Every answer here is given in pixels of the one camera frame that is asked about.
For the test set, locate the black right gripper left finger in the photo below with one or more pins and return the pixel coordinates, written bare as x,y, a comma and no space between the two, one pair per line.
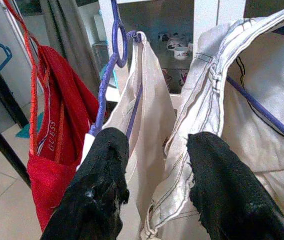
94,187

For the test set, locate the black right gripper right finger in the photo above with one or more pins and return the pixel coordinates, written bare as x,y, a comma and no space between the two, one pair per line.
227,195

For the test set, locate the purple plastic hanger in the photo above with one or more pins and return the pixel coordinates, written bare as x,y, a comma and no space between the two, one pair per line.
101,92
257,105

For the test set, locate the white stitched jeans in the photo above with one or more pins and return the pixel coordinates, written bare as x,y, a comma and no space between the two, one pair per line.
199,112

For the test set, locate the red Guess garment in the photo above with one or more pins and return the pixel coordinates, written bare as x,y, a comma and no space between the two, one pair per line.
64,105

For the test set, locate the teal floor mat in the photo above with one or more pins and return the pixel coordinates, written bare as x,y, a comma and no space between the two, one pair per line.
25,132

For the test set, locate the cream fabric trousers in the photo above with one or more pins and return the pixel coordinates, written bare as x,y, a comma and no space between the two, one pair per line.
151,112

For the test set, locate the metal clothes rack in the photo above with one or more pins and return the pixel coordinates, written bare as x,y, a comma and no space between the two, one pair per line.
6,150

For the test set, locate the white floral ceramic cup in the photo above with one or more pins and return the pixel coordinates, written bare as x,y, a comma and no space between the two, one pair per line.
181,53

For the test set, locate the grey curtain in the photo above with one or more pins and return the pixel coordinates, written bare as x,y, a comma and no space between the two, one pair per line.
69,37

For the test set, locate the floral ceramic teapot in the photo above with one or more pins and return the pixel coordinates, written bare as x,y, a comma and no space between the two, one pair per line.
170,44

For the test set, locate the white glass display cabinet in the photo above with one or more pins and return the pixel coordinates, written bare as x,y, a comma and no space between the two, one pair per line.
204,20

